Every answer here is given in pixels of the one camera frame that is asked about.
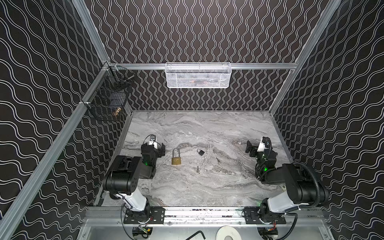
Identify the brass padlock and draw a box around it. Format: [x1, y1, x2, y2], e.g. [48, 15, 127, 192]
[172, 148, 182, 166]

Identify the small black padlock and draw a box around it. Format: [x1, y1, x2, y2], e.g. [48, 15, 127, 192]
[197, 149, 205, 156]

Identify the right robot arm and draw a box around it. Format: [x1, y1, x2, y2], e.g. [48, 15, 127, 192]
[242, 137, 329, 225]

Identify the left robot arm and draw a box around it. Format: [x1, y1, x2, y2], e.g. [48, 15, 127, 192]
[103, 142, 166, 225]

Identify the black allen key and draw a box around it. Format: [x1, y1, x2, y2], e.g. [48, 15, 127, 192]
[186, 231, 206, 240]

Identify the white tape roll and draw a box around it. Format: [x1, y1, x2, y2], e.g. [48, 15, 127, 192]
[216, 226, 242, 240]

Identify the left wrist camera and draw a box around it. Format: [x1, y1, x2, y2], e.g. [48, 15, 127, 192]
[149, 135, 158, 149]

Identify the black wire wall basket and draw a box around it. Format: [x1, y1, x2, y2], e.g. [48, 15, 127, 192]
[86, 67, 136, 122]

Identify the white mesh wall basket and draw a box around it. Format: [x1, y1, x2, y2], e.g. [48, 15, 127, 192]
[165, 62, 232, 89]

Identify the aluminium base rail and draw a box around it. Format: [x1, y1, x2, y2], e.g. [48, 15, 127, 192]
[85, 205, 326, 227]

